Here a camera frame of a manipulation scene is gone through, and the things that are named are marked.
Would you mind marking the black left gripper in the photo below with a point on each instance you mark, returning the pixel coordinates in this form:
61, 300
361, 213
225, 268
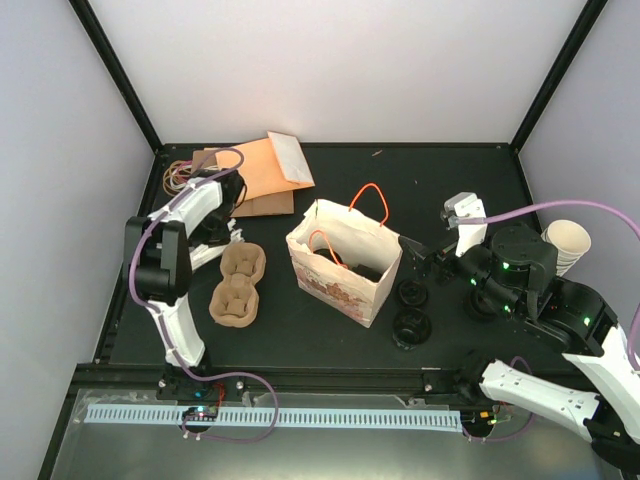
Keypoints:
223, 237

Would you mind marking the brown kraft paper bag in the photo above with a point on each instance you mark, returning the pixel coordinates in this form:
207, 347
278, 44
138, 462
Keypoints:
178, 173

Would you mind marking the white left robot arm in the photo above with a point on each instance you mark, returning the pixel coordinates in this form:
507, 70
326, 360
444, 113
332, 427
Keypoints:
163, 250

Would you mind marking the stack of paper cups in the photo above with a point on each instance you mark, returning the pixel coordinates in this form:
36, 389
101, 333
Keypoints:
571, 240

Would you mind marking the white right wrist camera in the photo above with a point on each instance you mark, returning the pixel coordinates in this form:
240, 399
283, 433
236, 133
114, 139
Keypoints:
465, 213

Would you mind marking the brown pulp cup carrier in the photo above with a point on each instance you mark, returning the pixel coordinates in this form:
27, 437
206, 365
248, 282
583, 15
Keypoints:
235, 300

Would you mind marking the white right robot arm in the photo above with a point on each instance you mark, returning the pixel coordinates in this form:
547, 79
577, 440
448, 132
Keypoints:
513, 276

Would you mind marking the orange kraft paper bag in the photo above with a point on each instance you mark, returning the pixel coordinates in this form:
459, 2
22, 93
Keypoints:
274, 164

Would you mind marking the white slotted cable rail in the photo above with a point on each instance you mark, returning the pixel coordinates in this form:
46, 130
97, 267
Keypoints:
311, 418

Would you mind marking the black plastic cup lid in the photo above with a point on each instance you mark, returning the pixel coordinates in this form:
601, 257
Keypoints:
411, 293

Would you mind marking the printed white paper bag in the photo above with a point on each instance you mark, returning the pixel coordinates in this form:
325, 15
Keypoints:
344, 258

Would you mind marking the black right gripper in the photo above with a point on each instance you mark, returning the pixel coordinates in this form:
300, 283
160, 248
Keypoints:
421, 266

